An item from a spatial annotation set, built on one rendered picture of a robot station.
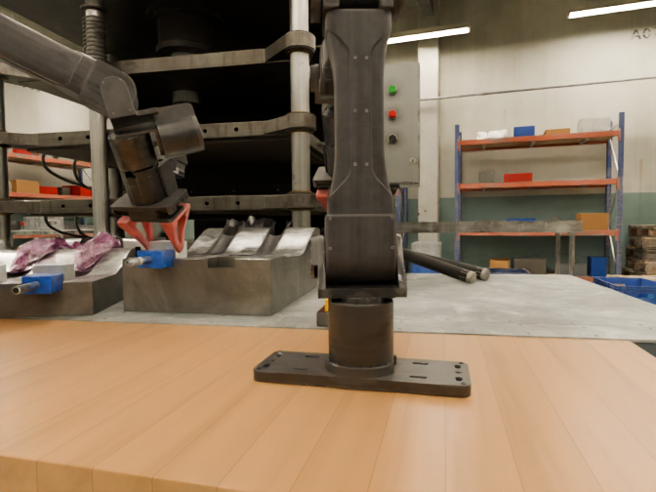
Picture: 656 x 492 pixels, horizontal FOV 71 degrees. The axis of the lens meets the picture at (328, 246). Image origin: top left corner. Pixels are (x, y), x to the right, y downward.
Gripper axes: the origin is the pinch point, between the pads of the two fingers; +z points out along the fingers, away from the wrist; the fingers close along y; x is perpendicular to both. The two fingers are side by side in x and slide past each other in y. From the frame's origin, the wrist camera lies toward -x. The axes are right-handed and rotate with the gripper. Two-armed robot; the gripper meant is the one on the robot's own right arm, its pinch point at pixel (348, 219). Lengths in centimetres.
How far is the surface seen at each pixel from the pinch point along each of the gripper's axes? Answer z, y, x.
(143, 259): -4.0, 28.9, 19.9
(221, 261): 1.6, 20.7, 11.6
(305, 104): -5, 22, -71
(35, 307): 2, 48, 24
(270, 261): -0.8, 10.4, 15.4
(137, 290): 3.5, 33.7, 17.6
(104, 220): 28, 97, -57
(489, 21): 37, -122, -708
